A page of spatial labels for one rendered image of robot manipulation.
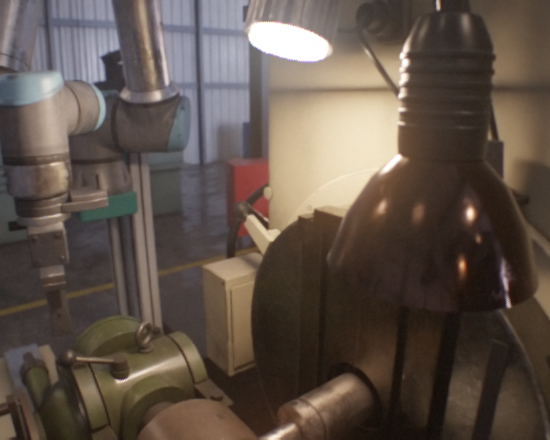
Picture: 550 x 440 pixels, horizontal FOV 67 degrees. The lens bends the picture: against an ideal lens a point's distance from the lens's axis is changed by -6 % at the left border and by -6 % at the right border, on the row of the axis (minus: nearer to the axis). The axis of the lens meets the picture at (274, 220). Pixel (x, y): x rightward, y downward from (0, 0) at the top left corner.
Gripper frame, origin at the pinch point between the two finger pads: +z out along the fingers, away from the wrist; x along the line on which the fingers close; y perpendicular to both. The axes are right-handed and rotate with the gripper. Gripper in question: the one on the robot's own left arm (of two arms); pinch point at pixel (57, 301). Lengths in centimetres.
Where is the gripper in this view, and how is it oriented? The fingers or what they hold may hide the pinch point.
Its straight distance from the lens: 74.7
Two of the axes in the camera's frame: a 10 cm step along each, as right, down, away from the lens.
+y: -8.7, 1.4, -4.7
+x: 4.8, 2.4, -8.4
